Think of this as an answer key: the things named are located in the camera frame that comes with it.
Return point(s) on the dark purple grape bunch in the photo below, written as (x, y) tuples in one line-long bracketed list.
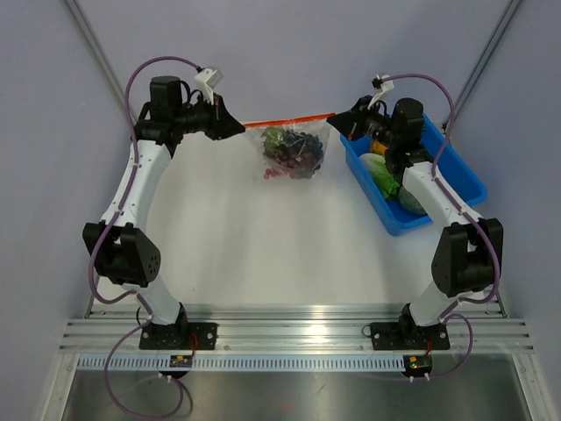
[(297, 170)]

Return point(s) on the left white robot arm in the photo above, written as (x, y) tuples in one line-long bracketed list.
[(119, 247)]

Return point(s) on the clear zip bag orange zipper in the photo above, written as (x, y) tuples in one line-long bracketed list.
[(315, 124)]

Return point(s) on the orange toy pineapple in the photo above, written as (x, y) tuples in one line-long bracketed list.
[(377, 148)]

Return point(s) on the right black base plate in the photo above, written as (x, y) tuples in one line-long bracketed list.
[(389, 336)]

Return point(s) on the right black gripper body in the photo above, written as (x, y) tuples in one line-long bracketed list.
[(376, 127)]

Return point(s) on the green cantaloupe melon toy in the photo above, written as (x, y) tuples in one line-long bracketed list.
[(409, 203)]

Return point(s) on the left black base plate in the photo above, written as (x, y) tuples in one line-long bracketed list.
[(198, 336)]

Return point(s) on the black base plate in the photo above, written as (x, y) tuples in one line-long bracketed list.
[(389, 336), (198, 336)]

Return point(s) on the blue black grape bunch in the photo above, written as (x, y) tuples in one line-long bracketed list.
[(288, 144)]

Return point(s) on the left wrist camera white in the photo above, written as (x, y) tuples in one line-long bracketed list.
[(206, 80)]

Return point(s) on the white slotted cable duct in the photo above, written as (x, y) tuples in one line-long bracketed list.
[(244, 363)]

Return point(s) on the blue plastic bin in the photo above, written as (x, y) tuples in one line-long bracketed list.
[(395, 219)]

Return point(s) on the aluminium rail frame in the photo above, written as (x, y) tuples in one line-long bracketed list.
[(294, 329)]

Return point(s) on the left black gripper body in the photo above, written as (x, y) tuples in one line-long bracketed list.
[(196, 118)]

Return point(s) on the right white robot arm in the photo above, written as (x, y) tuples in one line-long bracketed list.
[(467, 259)]

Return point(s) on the green cabbage toy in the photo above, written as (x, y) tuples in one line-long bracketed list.
[(375, 166)]

